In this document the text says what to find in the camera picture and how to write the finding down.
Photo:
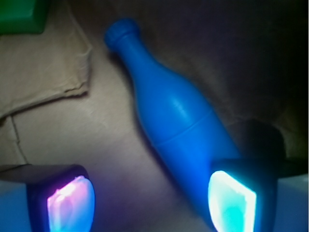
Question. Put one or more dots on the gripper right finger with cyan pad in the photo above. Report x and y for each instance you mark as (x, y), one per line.
(259, 195)

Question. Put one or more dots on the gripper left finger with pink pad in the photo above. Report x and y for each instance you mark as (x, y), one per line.
(46, 198)

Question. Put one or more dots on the blue plastic bottle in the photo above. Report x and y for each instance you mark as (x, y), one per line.
(175, 116)

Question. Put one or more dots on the brown paper bag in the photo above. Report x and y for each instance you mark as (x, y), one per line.
(249, 57)

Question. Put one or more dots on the green plastic cylinder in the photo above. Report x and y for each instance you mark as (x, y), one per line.
(23, 16)

